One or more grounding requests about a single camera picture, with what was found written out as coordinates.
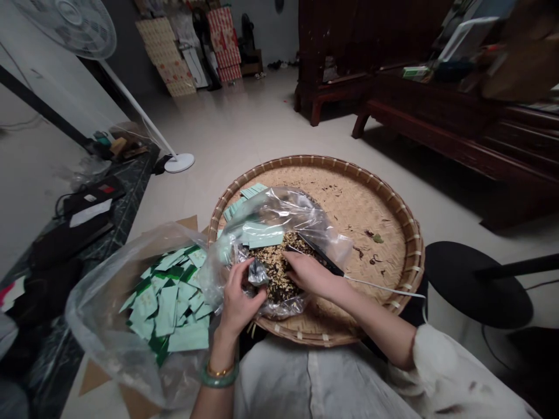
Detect person's left hand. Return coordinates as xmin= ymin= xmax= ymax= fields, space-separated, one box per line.
xmin=217 ymin=258 xmax=268 ymax=340

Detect person's right hand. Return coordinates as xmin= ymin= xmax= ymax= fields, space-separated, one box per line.
xmin=281 ymin=251 xmax=351 ymax=303

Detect small silver packet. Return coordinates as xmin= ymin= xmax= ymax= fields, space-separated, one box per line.
xmin=247 ymin=257 xmax=270 ymax=287

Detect black scissors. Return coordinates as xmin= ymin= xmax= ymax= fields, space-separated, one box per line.
xmin=296 ymin=232 xmax=346 ymax=278

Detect heap of grain tea mix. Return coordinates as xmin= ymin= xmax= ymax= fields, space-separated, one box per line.
xmin=247 ymin=232 xmax=325 ymax=307

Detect heap of green empty packets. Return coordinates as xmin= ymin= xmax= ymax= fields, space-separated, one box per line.
xmin=119 ymin=244 xmax=215 ymax=368

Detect pile of pale green sachets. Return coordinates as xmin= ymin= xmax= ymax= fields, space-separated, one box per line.
xmin=221 ymin=183 xmax=285 ymax=250

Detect clear plastic bag of tea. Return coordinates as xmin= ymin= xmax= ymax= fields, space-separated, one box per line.
xmin=208 ymin=186 xmax=355 ymax=322

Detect round woven bamboo tray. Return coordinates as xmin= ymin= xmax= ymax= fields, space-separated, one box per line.
xmin=208 ymin=154 xmax=426 ymax=348

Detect person's body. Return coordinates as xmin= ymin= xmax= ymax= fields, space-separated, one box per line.
xmin=231 ymin=336 xmax=422 ymax=419

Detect large clear plastic bag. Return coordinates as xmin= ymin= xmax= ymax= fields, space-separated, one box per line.
xmin=64 ymin=220 xmax=224 ymax=410

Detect black round stool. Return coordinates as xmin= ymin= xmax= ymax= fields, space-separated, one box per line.
xmin=424 ymin=240 xmax=559 ymax=331

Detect dark marble ledge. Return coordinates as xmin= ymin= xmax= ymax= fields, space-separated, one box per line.
xmin=0 ymin=143 xmax=161 ymax=419

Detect white paper sheet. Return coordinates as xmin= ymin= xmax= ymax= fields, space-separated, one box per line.
xmin=69 ymin=200 xmax=113 ymax=229

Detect black flat case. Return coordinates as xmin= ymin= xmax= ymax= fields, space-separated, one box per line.
xmin=54 ymin=174 xmax=128 ymax=220

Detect dark wooden bench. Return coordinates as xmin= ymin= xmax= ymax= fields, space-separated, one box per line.
xmin=351 ymin=69 xmax=559 ymax=233

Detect dark wooden cabinet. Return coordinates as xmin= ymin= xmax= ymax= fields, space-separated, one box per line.
xmin=293 ymin=0 xmax=457 ymax=128

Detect stack of patterned cartons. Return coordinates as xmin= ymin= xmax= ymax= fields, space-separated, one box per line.
xmin=134 ymin=6 xmax=243 ymax=98

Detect brown cardboard box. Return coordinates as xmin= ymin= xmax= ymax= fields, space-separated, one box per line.
xmin=479 ymin=0 xmax=559 ymax=104

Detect white standing fan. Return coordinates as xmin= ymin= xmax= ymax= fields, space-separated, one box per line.
xmin=20 ymin=0 xmax=196 ymax=174

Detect white frame stand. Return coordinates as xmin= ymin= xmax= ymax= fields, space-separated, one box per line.
xmin=436 ymin=16 xmax=500 ymax=63

